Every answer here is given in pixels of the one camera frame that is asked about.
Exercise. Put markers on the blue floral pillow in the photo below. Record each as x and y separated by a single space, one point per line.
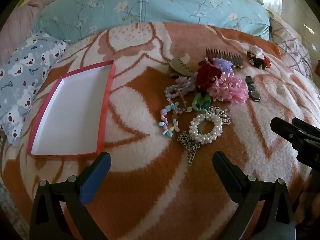
150 5

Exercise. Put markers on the lavender bead scrunchie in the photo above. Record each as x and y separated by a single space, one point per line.
185 82

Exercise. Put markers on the white pearl scrunchie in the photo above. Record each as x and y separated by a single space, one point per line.
217 130

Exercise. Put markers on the dark wristwatch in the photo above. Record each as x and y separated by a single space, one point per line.
252 90

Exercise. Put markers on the red rimmed white box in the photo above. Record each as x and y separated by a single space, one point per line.
70 110

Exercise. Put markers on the dark red velvet flower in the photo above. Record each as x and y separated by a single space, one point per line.
208 75

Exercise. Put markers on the pink ruffled scrunchie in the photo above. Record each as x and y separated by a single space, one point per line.
230 88

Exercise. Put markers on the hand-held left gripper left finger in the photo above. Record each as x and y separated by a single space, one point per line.
96 180

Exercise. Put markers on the plaid pillow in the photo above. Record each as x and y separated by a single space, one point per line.
292 50

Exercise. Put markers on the blue bear print pillow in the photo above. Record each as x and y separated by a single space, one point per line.
22 80

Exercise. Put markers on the beige hair claw clip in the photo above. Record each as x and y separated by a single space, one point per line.
178 66

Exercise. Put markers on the silver crown brooch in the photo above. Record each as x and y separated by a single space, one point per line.
222 115

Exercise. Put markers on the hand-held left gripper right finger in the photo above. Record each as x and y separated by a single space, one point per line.
225 170

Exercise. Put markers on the orange and white blanket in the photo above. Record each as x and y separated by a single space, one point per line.
140 205

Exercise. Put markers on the red bow hair clip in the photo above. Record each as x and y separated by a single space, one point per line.
260 61

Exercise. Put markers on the purple ruffled hair comb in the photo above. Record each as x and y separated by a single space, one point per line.
225 63

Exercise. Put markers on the pink quilt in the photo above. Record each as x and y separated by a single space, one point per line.
15 30

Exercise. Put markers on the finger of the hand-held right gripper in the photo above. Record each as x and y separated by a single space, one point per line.
282 128
306 128

